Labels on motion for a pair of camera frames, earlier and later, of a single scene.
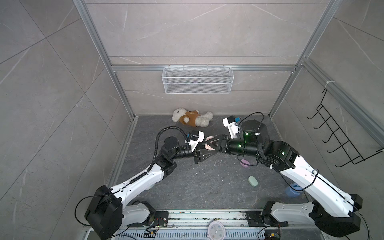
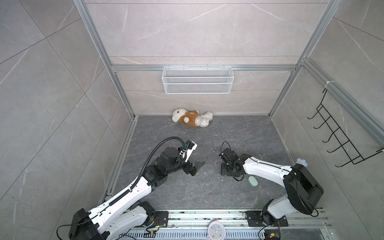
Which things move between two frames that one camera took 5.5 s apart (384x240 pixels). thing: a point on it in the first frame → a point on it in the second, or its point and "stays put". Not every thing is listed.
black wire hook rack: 344,142 stays put
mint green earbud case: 252,181 stays put
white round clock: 216,230 stays put
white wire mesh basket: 197,80 stays put
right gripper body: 237,146 → 226,170
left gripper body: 196,156 → 187,167
